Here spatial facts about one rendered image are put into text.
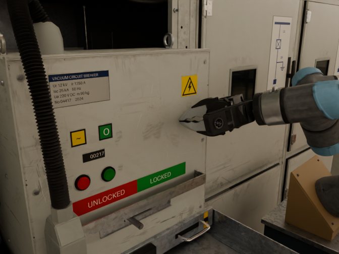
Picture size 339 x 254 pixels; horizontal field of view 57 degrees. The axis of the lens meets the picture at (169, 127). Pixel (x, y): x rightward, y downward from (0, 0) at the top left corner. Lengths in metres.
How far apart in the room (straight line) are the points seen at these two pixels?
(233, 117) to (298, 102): 0.13
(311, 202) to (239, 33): 0.65
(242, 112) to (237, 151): 0.65
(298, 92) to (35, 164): 0.51
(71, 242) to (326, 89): 0.52
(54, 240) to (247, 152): 0.98
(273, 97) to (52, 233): 0.48
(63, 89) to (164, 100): 0.25
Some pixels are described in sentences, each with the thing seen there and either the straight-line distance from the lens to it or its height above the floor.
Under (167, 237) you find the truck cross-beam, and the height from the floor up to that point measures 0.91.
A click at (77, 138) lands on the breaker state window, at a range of 0.63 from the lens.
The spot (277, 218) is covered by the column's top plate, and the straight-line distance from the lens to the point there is 1.31.
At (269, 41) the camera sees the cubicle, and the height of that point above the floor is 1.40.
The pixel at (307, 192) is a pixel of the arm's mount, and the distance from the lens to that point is 1.22.
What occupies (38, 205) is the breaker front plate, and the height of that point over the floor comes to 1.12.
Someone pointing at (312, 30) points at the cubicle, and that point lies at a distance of 1.70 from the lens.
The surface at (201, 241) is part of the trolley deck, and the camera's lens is 0.97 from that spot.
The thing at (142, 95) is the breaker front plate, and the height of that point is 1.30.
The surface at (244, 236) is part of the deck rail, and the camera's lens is 0.95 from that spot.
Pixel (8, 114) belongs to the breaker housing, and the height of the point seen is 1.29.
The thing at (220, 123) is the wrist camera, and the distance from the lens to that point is 0.63.
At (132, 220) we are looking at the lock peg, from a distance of 0.74.
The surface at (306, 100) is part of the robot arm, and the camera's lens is 0.64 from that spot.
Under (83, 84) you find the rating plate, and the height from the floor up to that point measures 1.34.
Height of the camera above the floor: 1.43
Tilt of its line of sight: 17 degrees down
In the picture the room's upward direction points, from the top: straight up
